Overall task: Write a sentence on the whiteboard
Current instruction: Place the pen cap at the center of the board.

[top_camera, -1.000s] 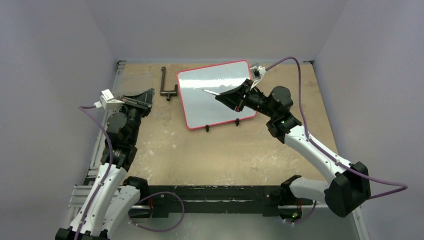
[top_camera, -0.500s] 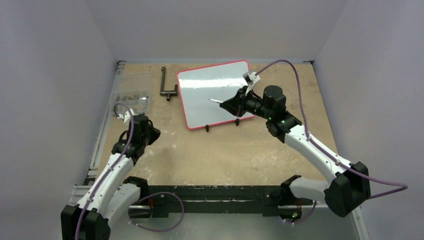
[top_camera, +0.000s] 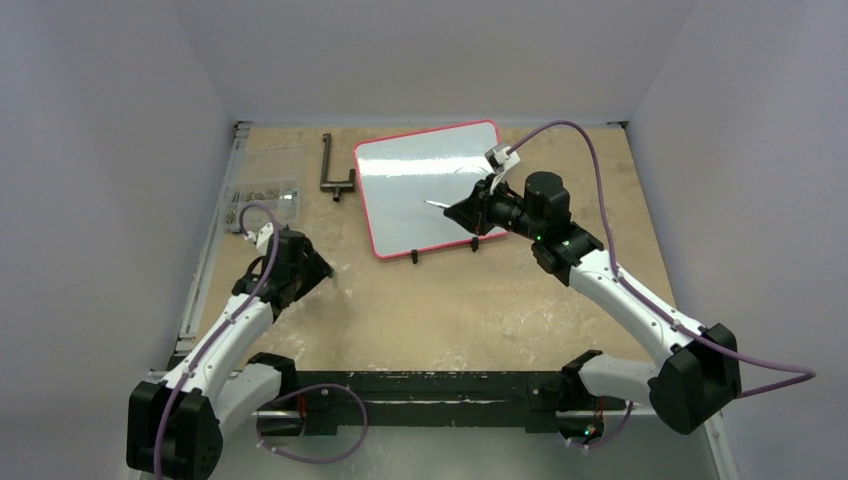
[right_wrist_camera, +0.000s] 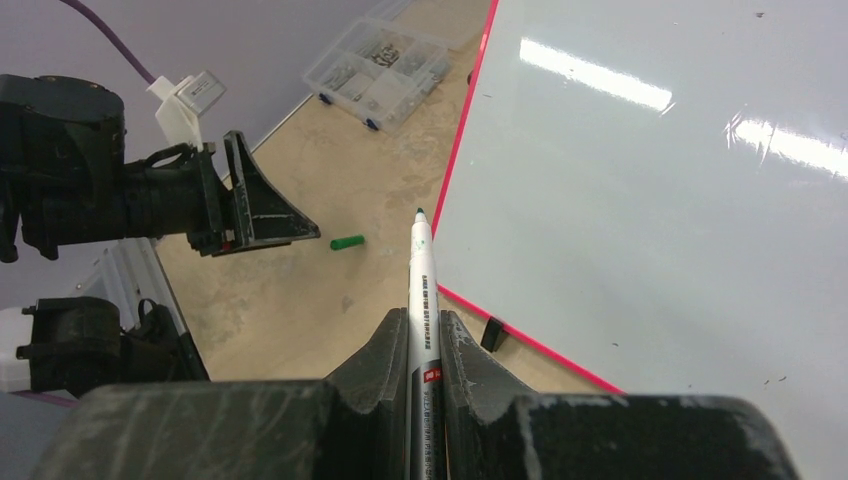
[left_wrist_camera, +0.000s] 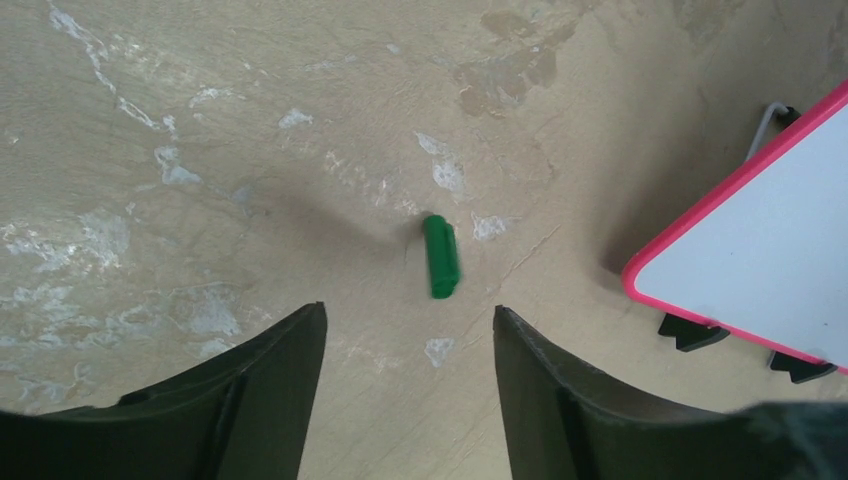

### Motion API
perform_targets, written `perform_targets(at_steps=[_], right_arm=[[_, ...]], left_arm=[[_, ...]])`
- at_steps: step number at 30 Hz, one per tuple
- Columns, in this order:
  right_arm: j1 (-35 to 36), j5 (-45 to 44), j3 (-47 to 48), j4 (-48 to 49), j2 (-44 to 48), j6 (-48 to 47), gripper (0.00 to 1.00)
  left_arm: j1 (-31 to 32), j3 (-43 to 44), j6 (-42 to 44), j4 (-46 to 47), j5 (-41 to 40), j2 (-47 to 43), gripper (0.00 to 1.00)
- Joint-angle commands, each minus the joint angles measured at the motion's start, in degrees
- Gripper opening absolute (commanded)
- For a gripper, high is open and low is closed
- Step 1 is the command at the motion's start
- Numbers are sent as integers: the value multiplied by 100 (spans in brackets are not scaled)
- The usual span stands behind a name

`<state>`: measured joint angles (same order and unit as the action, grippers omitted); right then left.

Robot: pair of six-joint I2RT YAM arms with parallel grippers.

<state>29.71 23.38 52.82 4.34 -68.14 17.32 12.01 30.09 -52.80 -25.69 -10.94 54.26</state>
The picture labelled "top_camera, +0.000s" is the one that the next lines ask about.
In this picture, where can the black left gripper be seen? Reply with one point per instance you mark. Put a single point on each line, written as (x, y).
(316, 269)

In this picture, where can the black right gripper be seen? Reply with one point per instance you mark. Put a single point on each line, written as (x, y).
(482, 207)

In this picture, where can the white green whiteboard marker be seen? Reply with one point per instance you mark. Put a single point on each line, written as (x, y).
(437, 204)

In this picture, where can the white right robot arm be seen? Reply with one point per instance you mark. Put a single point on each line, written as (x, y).
(693, 372)

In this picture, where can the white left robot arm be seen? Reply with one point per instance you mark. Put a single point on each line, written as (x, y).
(177, 425)

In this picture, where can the pink framed whiteboard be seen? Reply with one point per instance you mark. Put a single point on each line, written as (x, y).
(398, 172)

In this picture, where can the clear plastic screw box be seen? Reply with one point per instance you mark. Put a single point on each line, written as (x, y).
(271, 177)

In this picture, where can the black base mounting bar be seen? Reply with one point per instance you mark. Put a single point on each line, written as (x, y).
(533, 401)

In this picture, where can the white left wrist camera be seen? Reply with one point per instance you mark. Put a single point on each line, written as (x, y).
(262, 238)

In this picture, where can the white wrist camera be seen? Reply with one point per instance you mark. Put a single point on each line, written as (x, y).
(262, 238)
(501, 158)

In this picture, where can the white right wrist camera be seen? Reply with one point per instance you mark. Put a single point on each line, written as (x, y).
(501, 158)

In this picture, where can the aluminium frame rail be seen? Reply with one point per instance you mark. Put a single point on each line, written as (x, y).
(191, 319)

